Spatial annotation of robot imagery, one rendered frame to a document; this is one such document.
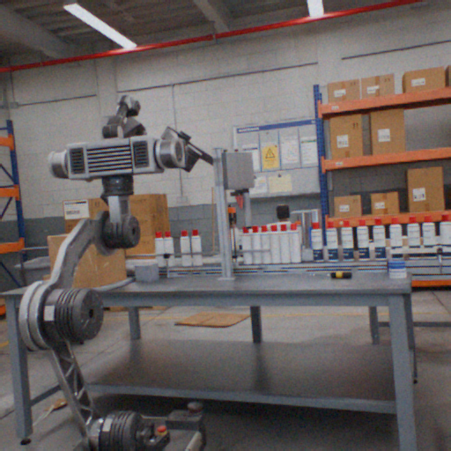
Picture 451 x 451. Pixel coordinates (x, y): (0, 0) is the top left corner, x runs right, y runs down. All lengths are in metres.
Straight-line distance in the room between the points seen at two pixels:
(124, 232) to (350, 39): 5.57
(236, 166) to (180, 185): 4.86
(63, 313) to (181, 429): 0.90
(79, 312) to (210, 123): 5.80
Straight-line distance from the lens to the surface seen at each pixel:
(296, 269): 2.62
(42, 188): 8.43
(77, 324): 1.77
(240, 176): 2.59
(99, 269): 2.63
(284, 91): 7.21
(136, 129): 2.66
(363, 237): 2.57
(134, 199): 6.09
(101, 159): 2.21
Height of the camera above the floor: 1.23
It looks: 3 degrees down
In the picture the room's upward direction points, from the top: 5 degrees counter-clockwise
